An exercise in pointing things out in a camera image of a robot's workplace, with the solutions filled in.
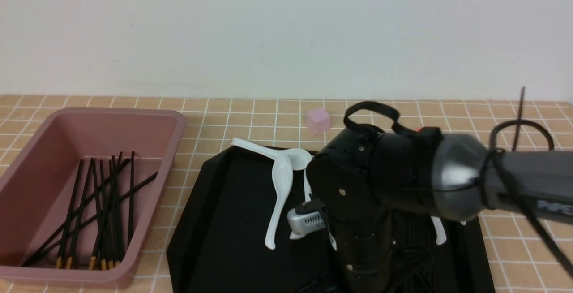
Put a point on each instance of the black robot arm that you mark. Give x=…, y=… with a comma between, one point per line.
x=468, y=178

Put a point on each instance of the white spoon small centre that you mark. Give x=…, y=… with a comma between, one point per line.
x=307, y=188

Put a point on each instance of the white spoon far right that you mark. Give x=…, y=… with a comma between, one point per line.
x=441, y=236

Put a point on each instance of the black plastic tray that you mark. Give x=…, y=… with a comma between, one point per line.
x=218, y=245

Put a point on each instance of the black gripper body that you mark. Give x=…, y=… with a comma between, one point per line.
x=362, y=180

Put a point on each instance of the pink cube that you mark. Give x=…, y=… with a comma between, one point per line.
x=318, y=121

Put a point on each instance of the white spoon top left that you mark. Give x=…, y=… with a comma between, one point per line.
x=298, y=157

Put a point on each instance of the white spoon long handle down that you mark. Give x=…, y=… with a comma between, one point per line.
x=282, y=177

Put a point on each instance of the pink plastic bin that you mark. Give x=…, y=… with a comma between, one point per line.
x=36, y=189

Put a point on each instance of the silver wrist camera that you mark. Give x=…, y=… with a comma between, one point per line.
x=306, y=218

